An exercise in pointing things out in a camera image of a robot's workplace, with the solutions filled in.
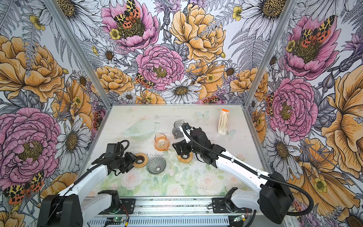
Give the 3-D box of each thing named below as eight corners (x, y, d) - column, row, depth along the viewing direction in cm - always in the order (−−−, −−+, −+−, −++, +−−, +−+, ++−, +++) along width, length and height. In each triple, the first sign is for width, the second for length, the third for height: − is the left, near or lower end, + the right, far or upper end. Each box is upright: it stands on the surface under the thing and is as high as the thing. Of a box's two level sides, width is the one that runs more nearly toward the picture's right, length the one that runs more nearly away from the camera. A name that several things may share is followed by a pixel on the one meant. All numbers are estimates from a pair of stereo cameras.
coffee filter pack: (217, 133, 106) (220, 123, 97) (218, 119, 115) (221, 108, 106) (225, 134, 105) (229, 124, 96) (225, 120, 114) (229, 109, 105)
